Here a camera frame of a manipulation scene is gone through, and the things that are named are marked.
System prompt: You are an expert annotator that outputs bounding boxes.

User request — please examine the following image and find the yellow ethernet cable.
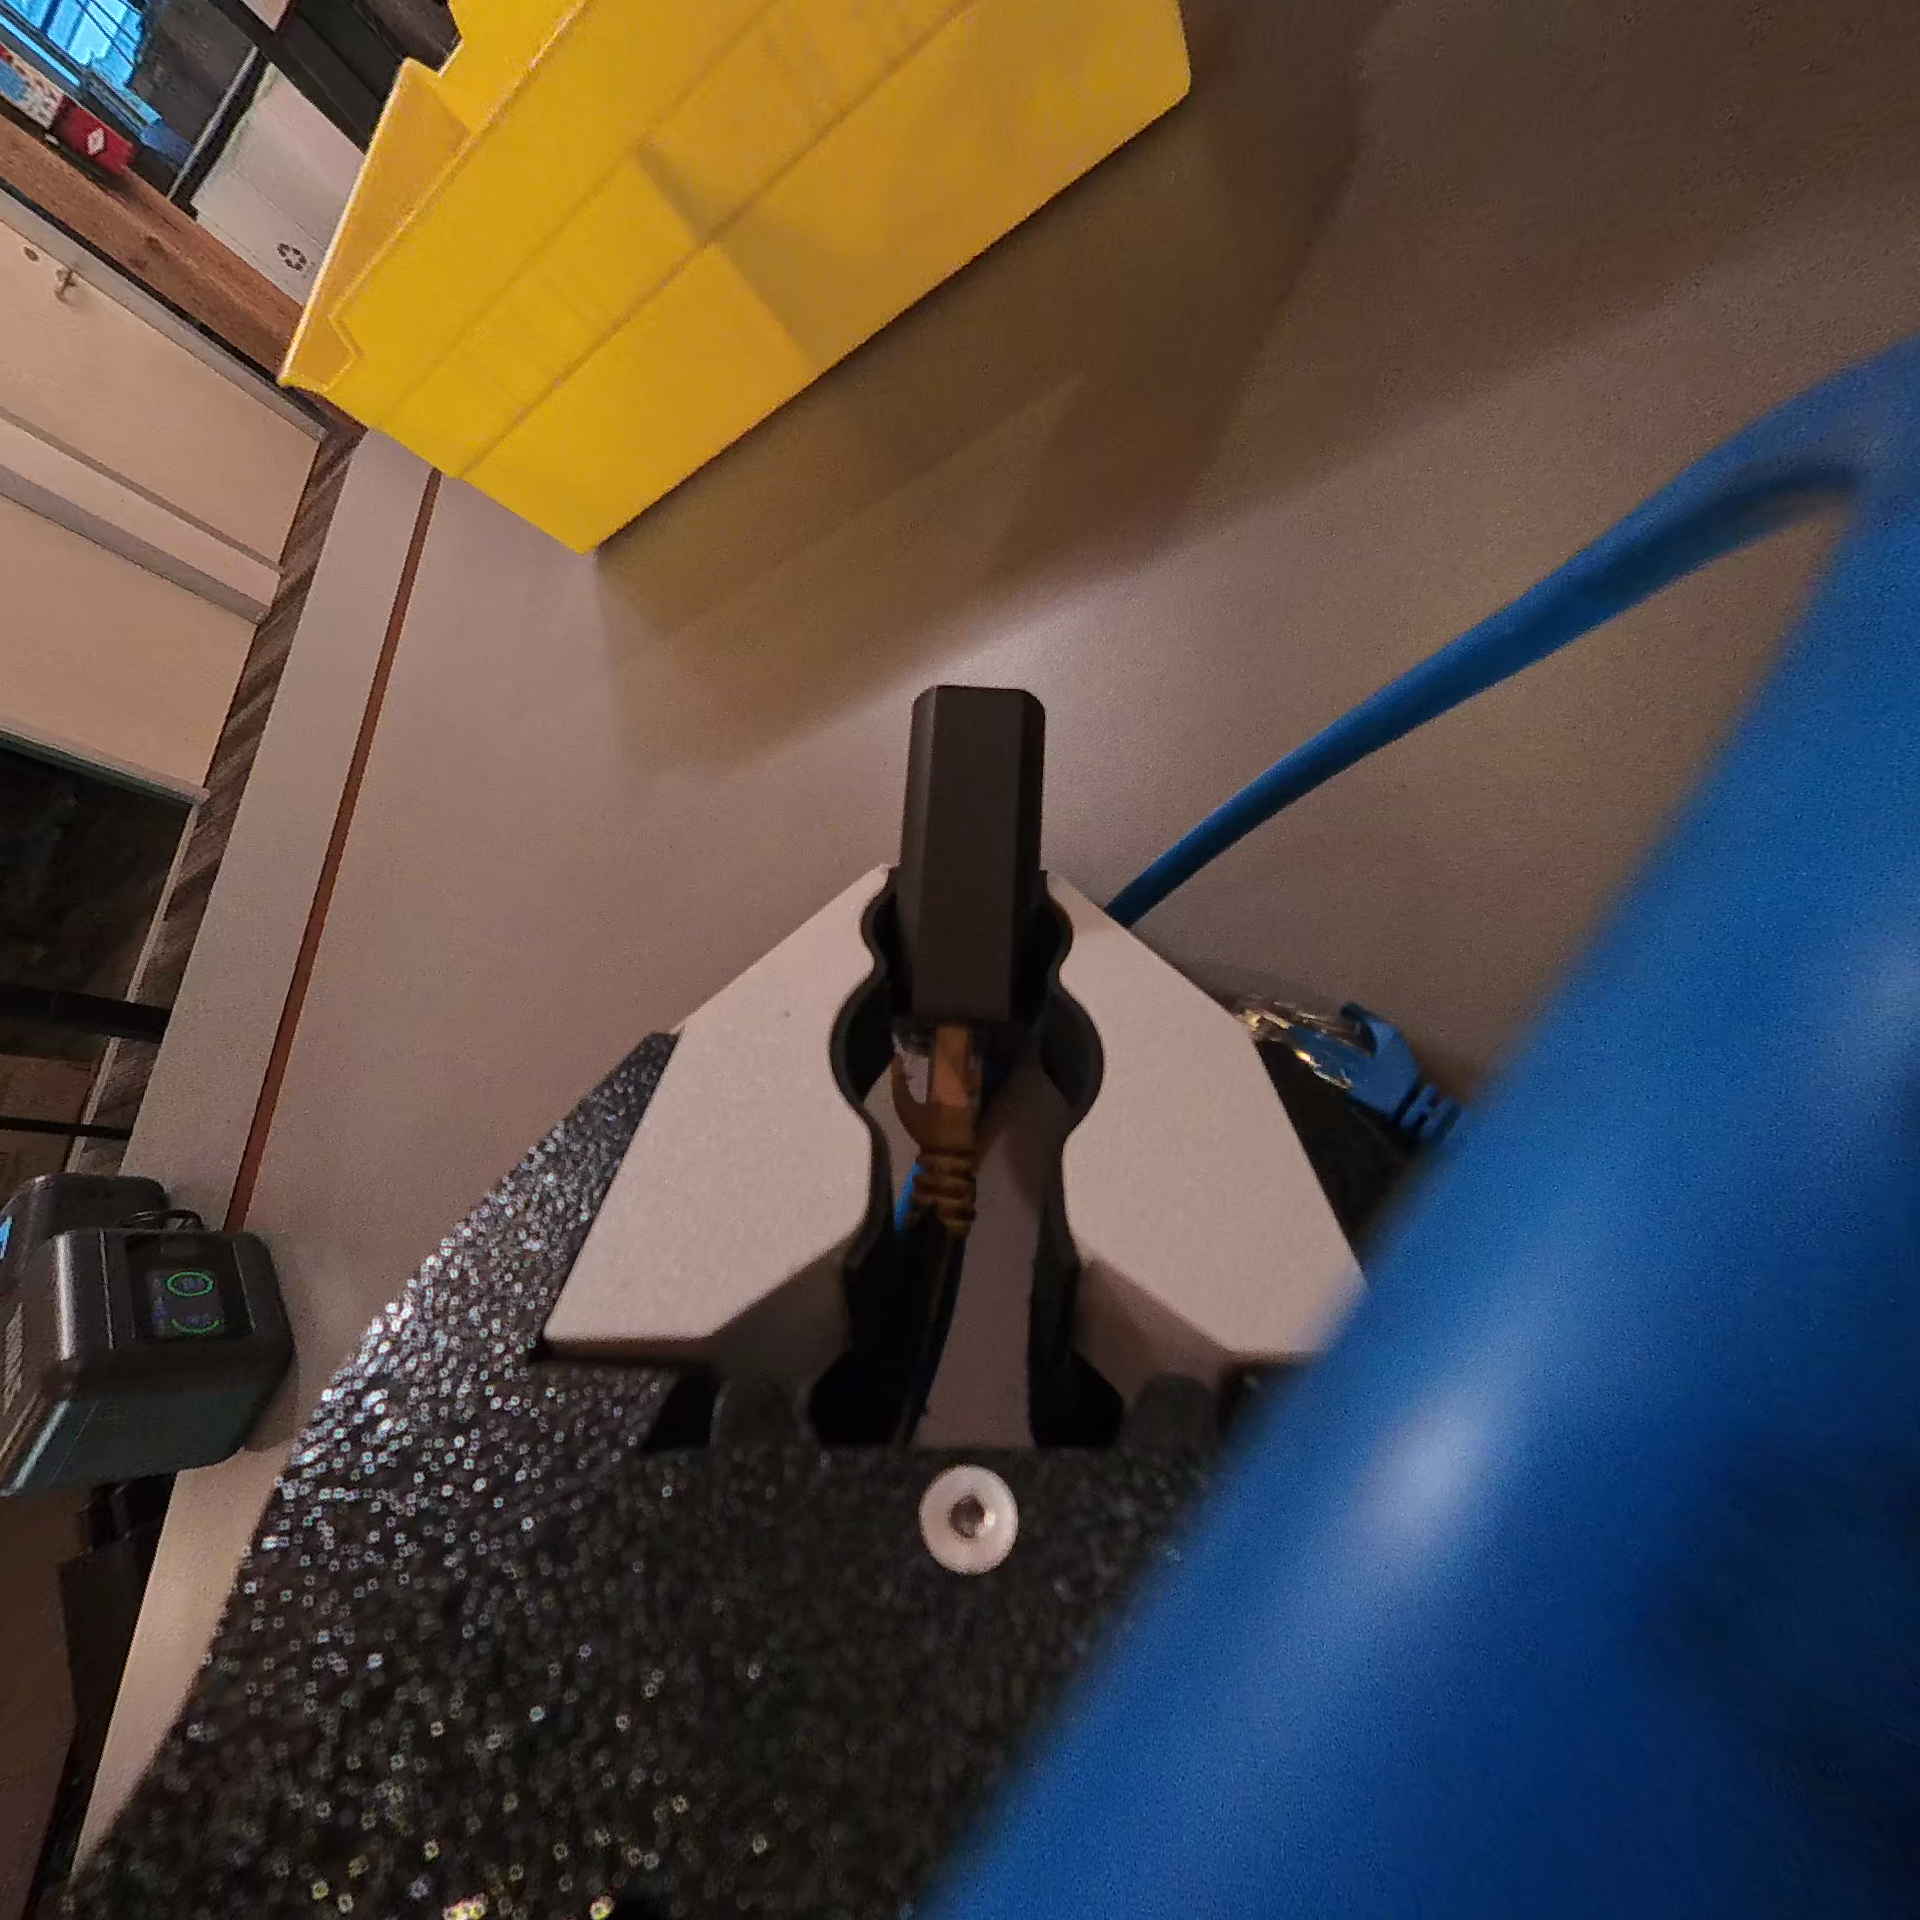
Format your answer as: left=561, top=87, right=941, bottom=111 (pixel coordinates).
left=887, top=1018, right=999, bottom=1238

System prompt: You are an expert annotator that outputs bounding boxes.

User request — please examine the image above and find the black power station with screen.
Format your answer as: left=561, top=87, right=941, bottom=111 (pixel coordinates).
left=0, top=1175, right=295, bottom=1496

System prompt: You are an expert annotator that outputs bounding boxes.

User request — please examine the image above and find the white cabinet with wooden top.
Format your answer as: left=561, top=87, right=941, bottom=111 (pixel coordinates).
left=0, top=116, right=368, bottom=805

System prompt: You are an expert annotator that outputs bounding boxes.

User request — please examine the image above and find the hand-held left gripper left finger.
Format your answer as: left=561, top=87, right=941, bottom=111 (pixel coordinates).
left=538, top=880, right=905, bottom=1433

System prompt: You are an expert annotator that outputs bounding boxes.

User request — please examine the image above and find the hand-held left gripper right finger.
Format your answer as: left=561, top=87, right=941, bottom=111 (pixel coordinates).
left=1031, top=873, right=1368, bottom=1424

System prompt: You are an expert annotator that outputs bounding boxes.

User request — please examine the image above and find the blue ethernet cable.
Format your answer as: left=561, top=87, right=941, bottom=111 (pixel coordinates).
left=897, top=343, right=1920, bottom=1920

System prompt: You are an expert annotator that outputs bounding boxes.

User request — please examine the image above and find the black ethernet port adapter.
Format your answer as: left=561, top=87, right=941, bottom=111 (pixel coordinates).
left=897, top=685, right=1047, bottom=1024

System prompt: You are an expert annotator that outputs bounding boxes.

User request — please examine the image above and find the white recycling bin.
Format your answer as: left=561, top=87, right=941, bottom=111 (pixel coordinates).
left=171, top=58, right=396, bottom=308

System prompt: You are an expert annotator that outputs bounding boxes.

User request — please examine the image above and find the yellow plastic bin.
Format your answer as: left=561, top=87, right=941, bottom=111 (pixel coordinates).
left=276, top=0, right=1194, bottom=553

